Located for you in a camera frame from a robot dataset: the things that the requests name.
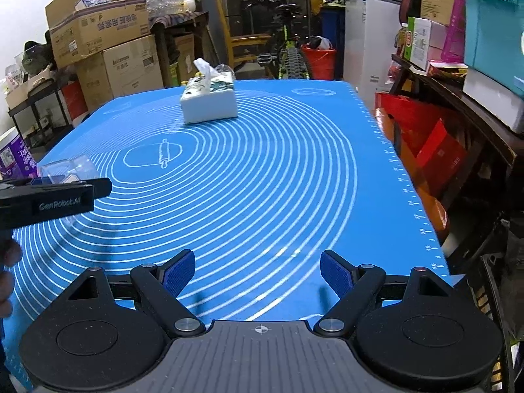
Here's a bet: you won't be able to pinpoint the clear plastic cup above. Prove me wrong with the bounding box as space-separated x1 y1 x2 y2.
39 155 100 184

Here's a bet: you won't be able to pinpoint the purple white paper cup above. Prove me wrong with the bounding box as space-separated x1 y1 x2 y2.
0 127 38 179

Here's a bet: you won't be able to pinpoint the person's left hand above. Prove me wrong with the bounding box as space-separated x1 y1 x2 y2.
0 239 22 318

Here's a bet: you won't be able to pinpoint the black metal shelf rack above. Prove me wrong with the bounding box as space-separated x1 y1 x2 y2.
7 78 73 151

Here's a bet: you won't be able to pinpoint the lower cardboard box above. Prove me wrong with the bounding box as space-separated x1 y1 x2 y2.
75 35 164 113

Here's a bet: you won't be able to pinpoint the blue silicone baking mat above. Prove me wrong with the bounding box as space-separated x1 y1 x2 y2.
5 80 449 385

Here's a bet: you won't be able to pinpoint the white tissue box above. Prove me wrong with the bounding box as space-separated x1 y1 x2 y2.
180 58 238 125

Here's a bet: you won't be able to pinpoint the red gift boxes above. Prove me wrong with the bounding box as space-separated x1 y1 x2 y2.
371 92 467 241

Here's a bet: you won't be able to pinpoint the upper open cardboard box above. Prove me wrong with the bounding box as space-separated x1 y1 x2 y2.
45 0 150 68

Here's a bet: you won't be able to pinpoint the wooden chair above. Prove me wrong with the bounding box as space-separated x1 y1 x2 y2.
215 0 271 70

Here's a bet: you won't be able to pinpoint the dark wooden side table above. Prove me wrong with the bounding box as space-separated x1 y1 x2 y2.
391 54 523 206

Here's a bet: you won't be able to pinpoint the red bucket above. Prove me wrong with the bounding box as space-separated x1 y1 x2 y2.
301 45 337 81

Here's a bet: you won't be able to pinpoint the bicycle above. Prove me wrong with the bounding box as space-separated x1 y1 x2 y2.
242 0 313 80

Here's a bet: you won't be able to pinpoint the green white carton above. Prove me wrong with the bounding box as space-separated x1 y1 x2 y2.
404 17 432 70

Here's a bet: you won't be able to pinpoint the pink plastic basket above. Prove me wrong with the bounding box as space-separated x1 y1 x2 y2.
441 0 465 63

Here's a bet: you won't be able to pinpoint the white chest freezer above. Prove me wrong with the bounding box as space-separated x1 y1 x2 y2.
343 0 402 108

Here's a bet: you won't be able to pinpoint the teal plastic storage bin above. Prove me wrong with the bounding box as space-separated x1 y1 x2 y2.
464 0 523 97

